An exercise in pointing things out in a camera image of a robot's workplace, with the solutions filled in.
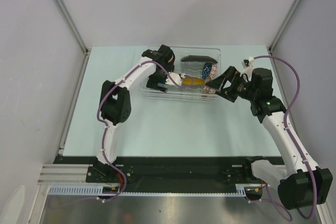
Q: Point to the blue white patterned bowl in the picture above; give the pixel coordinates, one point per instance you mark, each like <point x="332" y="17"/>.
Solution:
<point x="206" y="70"/>

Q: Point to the red black mug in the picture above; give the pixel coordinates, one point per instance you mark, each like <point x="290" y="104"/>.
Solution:
<point x="170" y="64"/>

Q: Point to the red white patterned bowl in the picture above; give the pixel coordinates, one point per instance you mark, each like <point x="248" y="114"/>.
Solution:
<point x="206" y="91"/>

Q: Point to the white slotted cable duct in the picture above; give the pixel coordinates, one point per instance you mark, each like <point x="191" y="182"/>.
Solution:
<point x="74" y="190"/>

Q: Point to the white wire dish rack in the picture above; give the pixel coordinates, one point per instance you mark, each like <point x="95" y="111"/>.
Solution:
<point x="191" y="69"/>

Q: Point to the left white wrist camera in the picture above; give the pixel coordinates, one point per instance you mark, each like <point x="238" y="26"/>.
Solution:
<point x="175" y="79"/>

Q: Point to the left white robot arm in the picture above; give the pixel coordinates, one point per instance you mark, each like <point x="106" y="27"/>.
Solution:
<point x="115" y="99"/>

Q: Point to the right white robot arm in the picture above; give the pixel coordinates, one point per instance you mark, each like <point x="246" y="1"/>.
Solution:
<point x="303" y="183"/>

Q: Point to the yellow round saucer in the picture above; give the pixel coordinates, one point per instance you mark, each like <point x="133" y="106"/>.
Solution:
<point x="192" y="81"/>

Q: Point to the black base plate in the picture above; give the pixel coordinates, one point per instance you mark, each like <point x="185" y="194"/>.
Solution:
<point x="175" y="173"/>

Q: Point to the black floral square plate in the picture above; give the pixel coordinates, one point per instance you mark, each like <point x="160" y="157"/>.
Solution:
<point x="197" y="58"/>

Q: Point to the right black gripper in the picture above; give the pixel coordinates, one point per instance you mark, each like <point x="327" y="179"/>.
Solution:
<point x="232" y="74"/>

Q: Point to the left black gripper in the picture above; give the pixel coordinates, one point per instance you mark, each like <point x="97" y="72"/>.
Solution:
<point x="153" y="83"/>

